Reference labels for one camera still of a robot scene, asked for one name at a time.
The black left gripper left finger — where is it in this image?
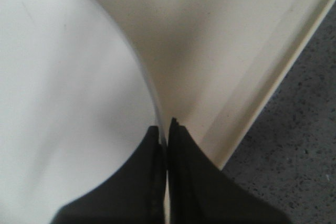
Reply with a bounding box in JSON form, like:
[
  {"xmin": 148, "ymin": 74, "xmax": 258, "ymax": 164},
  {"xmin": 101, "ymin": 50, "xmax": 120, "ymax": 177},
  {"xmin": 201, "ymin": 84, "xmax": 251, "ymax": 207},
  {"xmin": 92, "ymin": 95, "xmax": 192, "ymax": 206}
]
[{"xmin": 52, "ymin": 126, "xmax": 166, "ymax": 223}]

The cream serving tray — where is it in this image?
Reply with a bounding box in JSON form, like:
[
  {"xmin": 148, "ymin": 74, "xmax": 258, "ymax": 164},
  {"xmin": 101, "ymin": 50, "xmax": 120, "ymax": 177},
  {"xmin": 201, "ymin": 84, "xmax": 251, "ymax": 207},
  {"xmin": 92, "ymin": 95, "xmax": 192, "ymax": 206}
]
[{"xmin": 96, "ymin": 0, "xmax": 335, "ymax": 167}]

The white round plate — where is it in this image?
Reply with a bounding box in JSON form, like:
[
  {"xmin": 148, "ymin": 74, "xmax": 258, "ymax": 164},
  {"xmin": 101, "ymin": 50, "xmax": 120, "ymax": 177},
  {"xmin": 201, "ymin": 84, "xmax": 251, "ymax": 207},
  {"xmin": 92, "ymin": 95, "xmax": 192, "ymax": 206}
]
[{"xmin": 1, "ymin": 0, "xmax": 157, "ymax": 223}]

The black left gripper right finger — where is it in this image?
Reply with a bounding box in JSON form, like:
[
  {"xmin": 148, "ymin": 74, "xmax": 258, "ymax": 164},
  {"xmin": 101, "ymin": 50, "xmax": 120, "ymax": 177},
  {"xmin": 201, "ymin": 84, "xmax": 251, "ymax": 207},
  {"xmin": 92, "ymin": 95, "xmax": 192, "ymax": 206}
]
[{"xmin": 167, "ymin": 118, "xmax": 290, "ymax": 223}]

